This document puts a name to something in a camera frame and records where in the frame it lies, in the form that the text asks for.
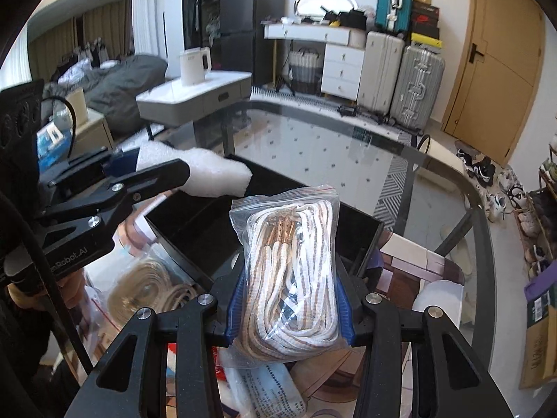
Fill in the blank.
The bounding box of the grey striped basket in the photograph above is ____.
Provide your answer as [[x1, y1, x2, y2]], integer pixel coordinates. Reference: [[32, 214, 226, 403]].
[[288, 50, 323, 94]]

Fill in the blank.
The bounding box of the purple box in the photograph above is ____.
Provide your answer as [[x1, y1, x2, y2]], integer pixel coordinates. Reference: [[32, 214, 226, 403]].
[[524, 265, 557, 303]]

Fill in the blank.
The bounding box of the oval mirror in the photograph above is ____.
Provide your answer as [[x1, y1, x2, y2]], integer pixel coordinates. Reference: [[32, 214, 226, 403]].
[[295, 0, 358, 18]]

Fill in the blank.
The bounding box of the white electric kettle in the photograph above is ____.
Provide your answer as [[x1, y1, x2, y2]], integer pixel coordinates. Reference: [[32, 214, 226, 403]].
[[179, 47, 212, 87]]

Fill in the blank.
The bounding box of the printed table mat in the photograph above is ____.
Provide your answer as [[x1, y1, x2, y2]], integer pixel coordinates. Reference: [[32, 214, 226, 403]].
[[87, 231, 466, 418]]

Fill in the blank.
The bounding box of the white side table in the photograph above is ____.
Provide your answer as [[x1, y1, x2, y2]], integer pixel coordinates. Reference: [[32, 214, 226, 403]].
[[136, 71, 253, 140]]

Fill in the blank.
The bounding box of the grey duvet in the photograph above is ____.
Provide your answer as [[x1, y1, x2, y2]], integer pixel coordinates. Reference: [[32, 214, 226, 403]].
[[83, 54, 168, 129]]

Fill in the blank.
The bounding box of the white printed packet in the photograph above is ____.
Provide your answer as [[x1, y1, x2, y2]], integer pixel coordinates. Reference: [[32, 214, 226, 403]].
[[222, 348, 314, 418]]

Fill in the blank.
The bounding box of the stack of shoe boxes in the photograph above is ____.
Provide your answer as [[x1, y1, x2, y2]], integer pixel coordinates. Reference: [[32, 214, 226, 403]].
[[411, 0, 442, 48]]

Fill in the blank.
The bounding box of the wooden door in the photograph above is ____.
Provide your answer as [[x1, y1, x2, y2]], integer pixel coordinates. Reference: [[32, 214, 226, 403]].
[[441, 0, 544, 164]]

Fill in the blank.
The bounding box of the black bag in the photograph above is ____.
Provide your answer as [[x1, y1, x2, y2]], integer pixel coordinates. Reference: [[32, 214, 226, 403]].
[[337, 9, 368, 30]]

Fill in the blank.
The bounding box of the blue box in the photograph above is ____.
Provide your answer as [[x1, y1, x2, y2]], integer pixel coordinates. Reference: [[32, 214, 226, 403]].
[[37, 122, 72, 170]]

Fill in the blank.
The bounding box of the beige bedside cabinet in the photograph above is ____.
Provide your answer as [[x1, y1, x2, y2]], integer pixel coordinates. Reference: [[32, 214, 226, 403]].
[[70, 111, 116, 157]]

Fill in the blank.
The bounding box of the black cardboard box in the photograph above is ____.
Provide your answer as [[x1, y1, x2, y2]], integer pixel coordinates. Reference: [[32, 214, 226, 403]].
[[146, 152, 386, 288]]

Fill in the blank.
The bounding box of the clear bag of beige rope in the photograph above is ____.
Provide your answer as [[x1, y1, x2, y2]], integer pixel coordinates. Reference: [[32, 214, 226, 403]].
[[87, 253, 205, 340]]

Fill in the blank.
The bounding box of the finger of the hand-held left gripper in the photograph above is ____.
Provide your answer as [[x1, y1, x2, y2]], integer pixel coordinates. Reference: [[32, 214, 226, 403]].
[[44, 159, 192, 237], [41, 148, 140, 201]]

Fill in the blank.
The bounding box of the beige container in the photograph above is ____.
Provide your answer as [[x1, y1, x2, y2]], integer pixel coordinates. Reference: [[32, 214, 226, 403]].
[[63, 88, 89, 120]]

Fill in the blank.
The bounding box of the white vanity desk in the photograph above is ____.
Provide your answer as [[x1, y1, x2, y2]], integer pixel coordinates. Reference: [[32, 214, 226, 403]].
[[263, 22, 366, 96]]

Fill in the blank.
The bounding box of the black cable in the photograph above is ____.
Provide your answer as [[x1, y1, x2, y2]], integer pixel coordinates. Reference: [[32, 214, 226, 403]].
[[41, 95, 77, 157]]

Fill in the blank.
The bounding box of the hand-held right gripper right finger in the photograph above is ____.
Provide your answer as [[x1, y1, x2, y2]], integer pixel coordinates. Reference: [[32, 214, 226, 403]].
[[337, 265, 514, 418]]

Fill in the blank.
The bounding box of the silver suitcase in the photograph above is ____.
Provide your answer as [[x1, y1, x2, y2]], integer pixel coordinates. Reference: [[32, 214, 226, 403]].
[[389, 42, 446, 131]]

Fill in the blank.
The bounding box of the shoe rack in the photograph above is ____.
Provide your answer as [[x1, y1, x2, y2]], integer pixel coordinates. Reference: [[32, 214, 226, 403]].
[[513, 144, 557, 279]]

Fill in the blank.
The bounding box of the dark glass cabinet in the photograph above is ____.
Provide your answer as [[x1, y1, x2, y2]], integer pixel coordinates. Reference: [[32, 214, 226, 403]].
[[183, 0, 222, 51]]

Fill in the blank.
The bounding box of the black refrigerator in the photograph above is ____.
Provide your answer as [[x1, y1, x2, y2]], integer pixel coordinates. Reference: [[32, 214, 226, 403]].
[[220, 0, 277, 85]]

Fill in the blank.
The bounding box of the beige curtain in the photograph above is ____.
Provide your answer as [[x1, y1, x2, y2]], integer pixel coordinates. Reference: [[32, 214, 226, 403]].
[[28, 0, 133, 81]]

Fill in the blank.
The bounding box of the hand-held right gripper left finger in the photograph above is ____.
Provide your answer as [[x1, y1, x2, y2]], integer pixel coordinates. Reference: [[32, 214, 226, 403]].
[[74, 263, 245, 418]]

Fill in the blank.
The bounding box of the clear bag of white rope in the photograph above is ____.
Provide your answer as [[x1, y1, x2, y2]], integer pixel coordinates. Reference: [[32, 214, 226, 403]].
[[229, 186, 351, 362]]

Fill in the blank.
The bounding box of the white foam sheet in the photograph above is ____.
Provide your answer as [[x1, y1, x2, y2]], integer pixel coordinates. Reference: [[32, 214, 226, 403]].
[[136, 140, 254, 198]]

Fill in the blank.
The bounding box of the pile of shoes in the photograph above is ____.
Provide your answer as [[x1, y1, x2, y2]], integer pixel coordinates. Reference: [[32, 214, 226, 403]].
[[455, 139, 527, 223]]

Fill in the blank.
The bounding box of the white suitcase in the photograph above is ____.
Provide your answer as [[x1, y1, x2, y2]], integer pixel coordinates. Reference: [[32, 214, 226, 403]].
[[358, 30, 405, 114]]

